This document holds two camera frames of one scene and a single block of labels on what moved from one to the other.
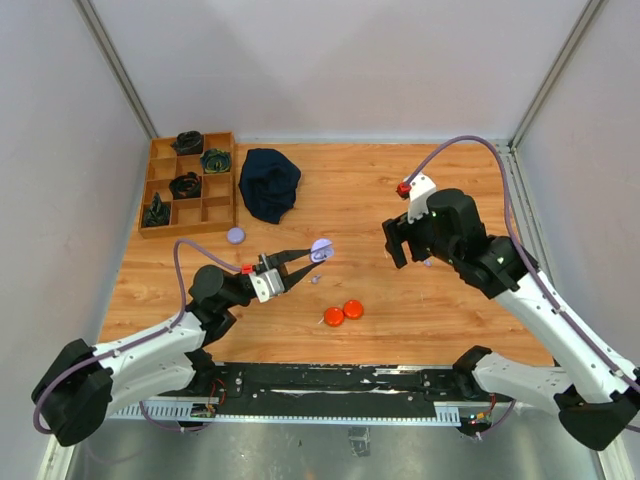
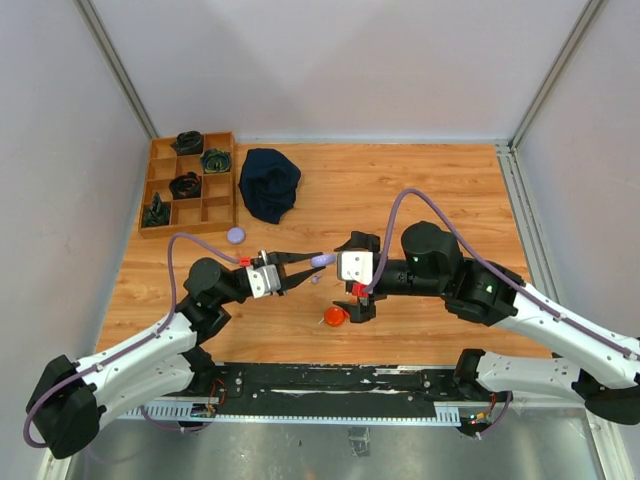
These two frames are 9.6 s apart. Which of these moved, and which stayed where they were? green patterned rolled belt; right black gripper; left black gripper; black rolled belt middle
Moved: right black gripper
Stayed: black rolled belt middle; left black gripper; green patterned rolled belt
